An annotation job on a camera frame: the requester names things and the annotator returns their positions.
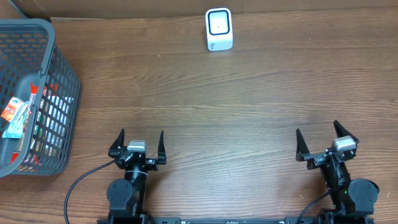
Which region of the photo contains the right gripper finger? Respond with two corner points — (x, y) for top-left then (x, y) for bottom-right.
(333, 120), (359, 143)
(296, 128), (310, 157)

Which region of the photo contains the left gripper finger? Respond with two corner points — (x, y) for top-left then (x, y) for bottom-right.
(157, 131), (165, 159)
(109, 129), (125, 151)

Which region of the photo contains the teal snack packet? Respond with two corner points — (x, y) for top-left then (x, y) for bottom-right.
(2, 117), (27, 139)

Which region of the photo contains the orange small snack box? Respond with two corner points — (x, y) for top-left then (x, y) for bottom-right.
(1, 97), (28, 123)

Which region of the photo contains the white cosmetic tube gold cap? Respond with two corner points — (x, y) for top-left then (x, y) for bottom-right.
(30, 95), (74, 157)

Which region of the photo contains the orange spaghetti pack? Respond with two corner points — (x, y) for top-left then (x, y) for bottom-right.
(9, 82), (38, 164)

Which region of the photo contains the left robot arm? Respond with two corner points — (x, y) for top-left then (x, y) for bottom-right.
(97, 130), (167, 224)

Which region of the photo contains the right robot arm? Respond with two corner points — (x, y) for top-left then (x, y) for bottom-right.
(295, 120), (379, 223)

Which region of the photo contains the white barcode scanner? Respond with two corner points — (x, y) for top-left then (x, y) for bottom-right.
(205, 7), (233, 52)

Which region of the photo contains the grey plastic mesh basket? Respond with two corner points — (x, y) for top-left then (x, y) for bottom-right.
(1, 19), (81, 177)

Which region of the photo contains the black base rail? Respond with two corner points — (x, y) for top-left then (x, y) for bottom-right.
(96, 217), (376, 224)

